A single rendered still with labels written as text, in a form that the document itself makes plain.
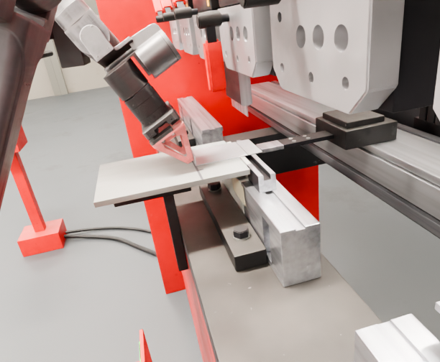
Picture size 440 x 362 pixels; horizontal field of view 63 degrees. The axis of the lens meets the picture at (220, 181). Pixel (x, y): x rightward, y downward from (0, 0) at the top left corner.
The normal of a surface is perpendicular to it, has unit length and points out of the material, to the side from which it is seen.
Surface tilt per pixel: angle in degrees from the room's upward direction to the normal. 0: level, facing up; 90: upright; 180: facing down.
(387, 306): 0
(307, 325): 0
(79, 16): 68
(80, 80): 90
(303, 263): 90
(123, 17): 90
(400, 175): 90
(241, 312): 0
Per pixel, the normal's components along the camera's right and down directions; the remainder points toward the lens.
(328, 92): -0.96, 0.21
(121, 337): -0.12, -0.90
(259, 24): 0.24, 0.38
